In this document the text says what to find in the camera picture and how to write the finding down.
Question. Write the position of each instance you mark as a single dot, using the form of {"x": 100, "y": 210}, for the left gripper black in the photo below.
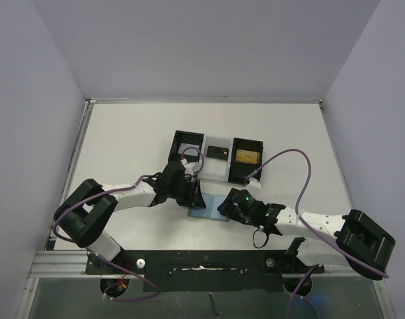
{"x": 193, "y": 194}

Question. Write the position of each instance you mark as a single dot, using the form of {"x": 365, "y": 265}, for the black card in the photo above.
{"x": 218, "y": 153}

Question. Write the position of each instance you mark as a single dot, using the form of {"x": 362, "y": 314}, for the gold card in bin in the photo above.
{"x": 247, "y": 156}

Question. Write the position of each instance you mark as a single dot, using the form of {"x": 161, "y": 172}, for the black left bin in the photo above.
{"x": 187, "y": 138}

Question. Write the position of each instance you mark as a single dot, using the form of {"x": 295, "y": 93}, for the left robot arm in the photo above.
{"x": 82, "y": 217}

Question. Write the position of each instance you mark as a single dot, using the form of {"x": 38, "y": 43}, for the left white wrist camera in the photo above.
{"x": 191, "y": 168}

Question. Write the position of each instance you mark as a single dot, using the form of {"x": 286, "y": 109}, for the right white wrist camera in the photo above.
{"x": 253, "y": 183}

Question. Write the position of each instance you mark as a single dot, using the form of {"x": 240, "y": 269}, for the silver blue card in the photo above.
{"x": 188, "y": 149}

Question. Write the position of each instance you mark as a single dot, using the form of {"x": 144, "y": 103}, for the aluminium front rail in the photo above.
{"x": 58, "y": 264}

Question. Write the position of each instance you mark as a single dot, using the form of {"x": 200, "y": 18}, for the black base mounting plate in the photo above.
{"x": 220, "y": 282}

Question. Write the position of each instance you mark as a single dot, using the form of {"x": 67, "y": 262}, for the black right bin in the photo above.
{"x": 239, "y": 171}

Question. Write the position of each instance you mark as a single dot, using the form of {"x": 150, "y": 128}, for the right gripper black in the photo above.
{"x": 229, "y": 206}

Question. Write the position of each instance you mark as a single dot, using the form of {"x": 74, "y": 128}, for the white middle bin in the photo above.
{"x": 214, "y": 169}

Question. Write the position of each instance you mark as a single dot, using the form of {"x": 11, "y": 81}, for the black bin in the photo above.
{"x": 239, "y": 171}
{"x": 187, "y": 138}

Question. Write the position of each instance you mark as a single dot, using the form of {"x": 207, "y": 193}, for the green leather card holder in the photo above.
{"x": 210, "y": 212}

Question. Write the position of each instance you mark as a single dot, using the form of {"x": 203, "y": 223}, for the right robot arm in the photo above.
{"x": 352, "y": 239}

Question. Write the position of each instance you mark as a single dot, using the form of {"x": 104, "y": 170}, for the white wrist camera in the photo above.
{"x": 191, "y": 168}
{"x": 253, "y": 183}

